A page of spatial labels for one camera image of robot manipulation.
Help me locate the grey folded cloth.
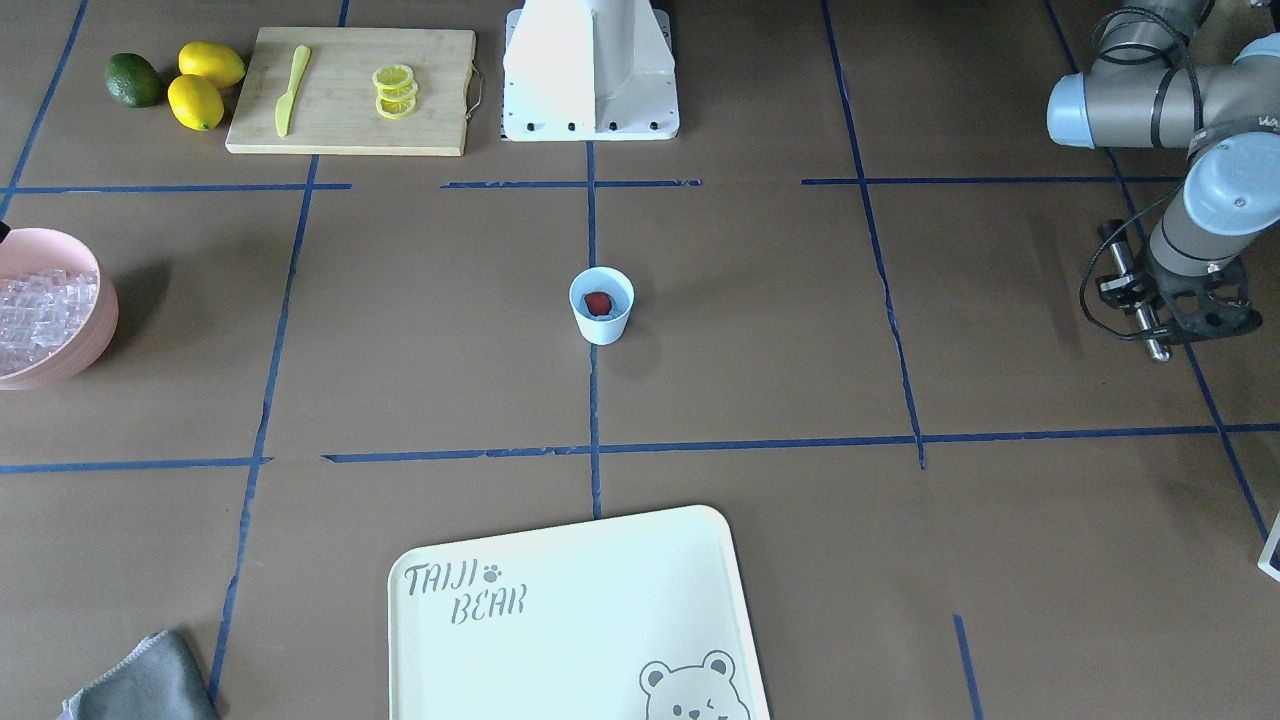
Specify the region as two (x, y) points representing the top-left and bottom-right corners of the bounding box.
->
(59, 628), (218, 719)

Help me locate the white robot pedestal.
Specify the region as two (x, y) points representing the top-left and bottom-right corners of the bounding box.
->
(500, 1), (681, 143)

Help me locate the yellow lemon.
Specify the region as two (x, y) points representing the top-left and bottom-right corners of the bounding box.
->
(166, 74), (225, 132)
(178, 41), (246, 90)

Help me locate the red strawberry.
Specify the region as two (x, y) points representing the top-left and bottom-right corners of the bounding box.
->
(582, 291), (614, 319)

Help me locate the white wire rack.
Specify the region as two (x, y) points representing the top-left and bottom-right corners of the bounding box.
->
(1256, 514), (1280, 583)

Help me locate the lemon slices stack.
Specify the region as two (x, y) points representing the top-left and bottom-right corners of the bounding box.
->
(372, 64), (419, 120)

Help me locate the cream bear tray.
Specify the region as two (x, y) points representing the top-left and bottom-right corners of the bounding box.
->
(387, 505), (771, 719)

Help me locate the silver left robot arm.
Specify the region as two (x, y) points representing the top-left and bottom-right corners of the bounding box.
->
(1046, 1), (1277, 316)

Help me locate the yellow knife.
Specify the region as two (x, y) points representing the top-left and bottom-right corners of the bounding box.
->
(273, 45), (312, 138)

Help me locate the light blue plastic cup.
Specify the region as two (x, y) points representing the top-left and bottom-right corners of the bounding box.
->
(568, 266), (635, 346)

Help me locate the green lime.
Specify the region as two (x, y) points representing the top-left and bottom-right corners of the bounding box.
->
(104, 53), (165, 109)

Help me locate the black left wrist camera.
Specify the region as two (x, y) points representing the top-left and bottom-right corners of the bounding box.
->
(1155, 258), (1263, 343)

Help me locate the steel muddler black tip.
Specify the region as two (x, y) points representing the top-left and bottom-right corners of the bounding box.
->
(1094, 219), (1171, 363)

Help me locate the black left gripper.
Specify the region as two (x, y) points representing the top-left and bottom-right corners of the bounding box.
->
(1098, 255), (1213, 313)

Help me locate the wooden cutting board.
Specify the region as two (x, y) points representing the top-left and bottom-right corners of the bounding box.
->
(225, 26), (477, 158)

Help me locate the pink bowl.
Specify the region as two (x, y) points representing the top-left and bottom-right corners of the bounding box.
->
(1, 225), (119, 389)

